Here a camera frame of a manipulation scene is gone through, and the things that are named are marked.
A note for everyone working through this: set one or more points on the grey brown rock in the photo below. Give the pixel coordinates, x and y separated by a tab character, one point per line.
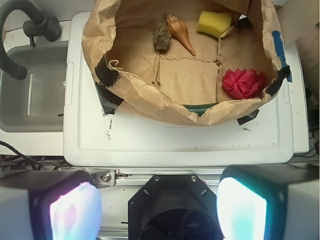
161	39

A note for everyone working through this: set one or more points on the grey toy sink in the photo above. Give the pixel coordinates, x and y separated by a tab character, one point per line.
36	103

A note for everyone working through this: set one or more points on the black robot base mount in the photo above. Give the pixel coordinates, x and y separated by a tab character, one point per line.
174	207

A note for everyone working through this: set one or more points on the yellow sponge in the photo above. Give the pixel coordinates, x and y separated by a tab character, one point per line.
214	23

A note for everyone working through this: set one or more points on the orange spiral seashell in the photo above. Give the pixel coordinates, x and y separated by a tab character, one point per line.
178	29

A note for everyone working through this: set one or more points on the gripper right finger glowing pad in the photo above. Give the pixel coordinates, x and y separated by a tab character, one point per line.
270	201

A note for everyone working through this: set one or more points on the dark grey faucet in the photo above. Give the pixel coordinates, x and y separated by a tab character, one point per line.
39	24

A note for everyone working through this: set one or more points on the brown paper bag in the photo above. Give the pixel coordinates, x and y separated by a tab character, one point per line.
131	76

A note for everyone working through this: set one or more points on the dark green bowl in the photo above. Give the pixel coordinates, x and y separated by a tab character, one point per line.
199	109

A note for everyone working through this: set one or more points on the red crumpled paper flower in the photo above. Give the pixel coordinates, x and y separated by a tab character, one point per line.
243	84

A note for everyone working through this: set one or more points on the aluminium extrusion rail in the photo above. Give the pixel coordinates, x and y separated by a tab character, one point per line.
129	176

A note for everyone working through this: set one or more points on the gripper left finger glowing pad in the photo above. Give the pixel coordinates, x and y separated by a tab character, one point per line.
49	205

